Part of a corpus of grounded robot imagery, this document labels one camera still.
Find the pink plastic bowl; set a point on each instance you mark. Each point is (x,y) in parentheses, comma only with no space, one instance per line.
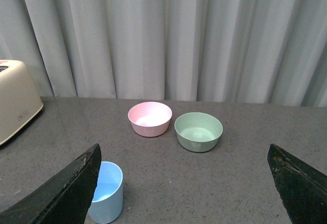
(150,119)

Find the light blue plastic cup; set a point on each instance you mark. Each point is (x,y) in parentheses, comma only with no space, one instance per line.
(107,202)

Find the green plastic bowl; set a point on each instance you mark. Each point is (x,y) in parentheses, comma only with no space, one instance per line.
(198,132)

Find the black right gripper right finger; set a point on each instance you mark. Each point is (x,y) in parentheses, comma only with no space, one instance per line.
(301,187)

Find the cream white toaster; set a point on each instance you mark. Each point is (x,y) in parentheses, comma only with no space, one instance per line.
(20,99)

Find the grey pleated curtain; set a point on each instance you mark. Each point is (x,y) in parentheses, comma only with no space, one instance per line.
(250,51)

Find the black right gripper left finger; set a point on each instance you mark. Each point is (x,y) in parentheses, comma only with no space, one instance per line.
(64,198)

